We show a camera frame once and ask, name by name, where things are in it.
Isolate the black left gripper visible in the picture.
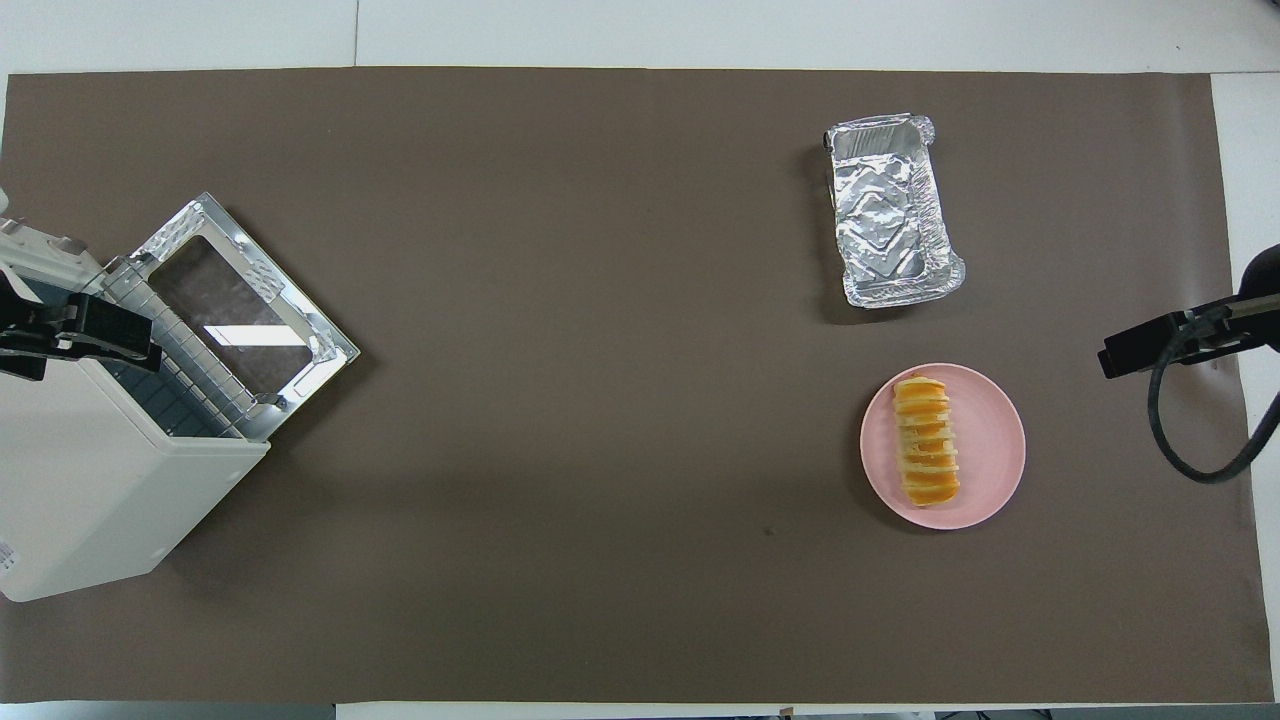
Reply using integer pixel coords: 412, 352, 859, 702
0, 268, 163, 381

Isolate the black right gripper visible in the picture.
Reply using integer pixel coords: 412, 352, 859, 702
1098, 243, 1280, 379

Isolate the sliced golden bread loaf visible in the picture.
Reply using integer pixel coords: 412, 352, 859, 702
893, 374, 961, 507

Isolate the aluminium foil tray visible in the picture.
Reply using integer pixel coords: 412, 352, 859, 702
825, 113, 967, 309

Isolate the foil-lined glass oven door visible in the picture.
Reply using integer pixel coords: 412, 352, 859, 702
105, 192, 361, 441

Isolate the cream white toaster oven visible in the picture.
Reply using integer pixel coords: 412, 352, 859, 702
0, 218, 271, 603

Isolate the pink round plate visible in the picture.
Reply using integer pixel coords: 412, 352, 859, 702
860, 362, 1027, 531

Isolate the brown table mat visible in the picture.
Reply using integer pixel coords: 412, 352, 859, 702
0, 68, 1274, 704

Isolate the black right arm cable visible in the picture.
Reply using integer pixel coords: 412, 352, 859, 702
1147, 305, 1280, 485

